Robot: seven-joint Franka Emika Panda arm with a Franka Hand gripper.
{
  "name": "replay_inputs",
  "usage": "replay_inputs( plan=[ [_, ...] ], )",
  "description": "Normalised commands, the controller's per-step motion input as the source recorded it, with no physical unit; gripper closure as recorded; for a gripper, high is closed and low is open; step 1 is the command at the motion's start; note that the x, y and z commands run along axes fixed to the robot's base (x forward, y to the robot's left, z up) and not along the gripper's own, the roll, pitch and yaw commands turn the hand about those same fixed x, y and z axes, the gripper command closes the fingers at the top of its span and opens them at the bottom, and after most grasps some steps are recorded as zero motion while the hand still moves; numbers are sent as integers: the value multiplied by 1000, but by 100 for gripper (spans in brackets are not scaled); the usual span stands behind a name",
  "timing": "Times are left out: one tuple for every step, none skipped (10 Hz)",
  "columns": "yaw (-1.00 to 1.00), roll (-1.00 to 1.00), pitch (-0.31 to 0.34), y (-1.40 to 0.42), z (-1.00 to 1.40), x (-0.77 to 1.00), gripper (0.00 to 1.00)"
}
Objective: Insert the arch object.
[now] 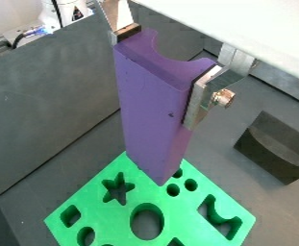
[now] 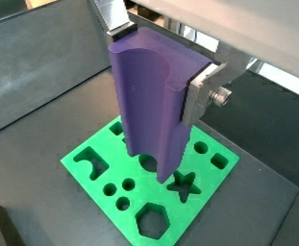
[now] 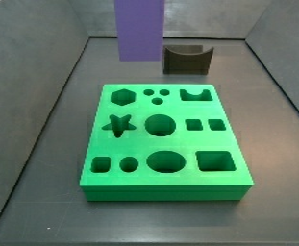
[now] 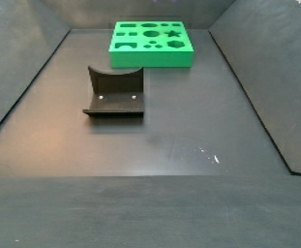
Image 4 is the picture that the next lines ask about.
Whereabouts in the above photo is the green shape sorter box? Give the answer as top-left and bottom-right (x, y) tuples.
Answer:
(107, 21), (193, 68)

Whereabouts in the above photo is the black curved holder stand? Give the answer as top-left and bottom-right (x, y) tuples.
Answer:
(82, 67), (145, 116)

